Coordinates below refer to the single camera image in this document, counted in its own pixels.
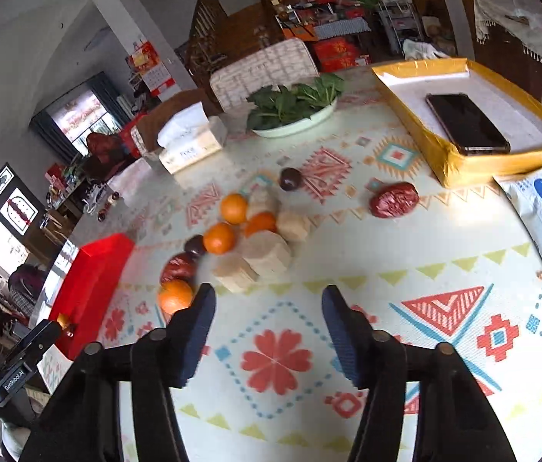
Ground red cloth bundle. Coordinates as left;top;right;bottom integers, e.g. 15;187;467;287
85;131;127;164

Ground red gift box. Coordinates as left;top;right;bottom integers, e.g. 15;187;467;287
117;110;149;157

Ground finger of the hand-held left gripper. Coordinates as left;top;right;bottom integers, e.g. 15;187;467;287
8;320;63;355

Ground white tissue box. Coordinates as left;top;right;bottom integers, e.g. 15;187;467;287
157;102;229;175

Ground red jujube date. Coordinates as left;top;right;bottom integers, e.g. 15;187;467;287
369;182;420;219
160;251;198;285

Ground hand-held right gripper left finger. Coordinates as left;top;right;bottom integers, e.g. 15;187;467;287
20;283;217;462

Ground white oval plate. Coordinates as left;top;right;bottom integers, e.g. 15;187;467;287
250;96;338;138

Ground red wall calendar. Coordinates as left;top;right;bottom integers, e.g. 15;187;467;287
127;41;175;97

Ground metal storage rack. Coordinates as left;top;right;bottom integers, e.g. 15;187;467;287
377;0;425;56

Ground red rectangular box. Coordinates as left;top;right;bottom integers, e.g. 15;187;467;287
48;233;135;361

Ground green spinach leaves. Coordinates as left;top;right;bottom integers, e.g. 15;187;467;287
246;73;346;131

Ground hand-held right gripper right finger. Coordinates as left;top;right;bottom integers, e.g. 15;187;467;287
322;285;518;462

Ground glass door with curtains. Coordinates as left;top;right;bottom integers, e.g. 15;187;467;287
30;72;127;164

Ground stack of red gift boxes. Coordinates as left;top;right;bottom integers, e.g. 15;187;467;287
313;36;372;73

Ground yellow cardboard tray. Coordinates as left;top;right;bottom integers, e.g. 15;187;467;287
372;58;542;188

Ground grey slipper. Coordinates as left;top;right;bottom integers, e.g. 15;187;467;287
0;416;31;460

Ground cluttered side table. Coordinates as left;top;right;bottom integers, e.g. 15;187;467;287
275;0;372;42

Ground decorated window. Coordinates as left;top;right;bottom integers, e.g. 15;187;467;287
0;164;45;280

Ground white lace cloth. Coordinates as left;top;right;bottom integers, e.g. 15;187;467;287
474;0;542;61

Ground dark purple passion fruit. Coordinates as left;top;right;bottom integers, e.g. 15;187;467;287
184;234;207;257
279;167;303;191

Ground pale sugarcane chunk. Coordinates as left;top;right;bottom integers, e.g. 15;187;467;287
212;253;259;294
239;231;293;280
247;187;281;219
277;209;311;243

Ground patterned tablecloth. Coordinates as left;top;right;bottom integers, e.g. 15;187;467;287
35;60;542;462

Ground black smartphone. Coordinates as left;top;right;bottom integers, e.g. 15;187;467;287
425;93;511;156

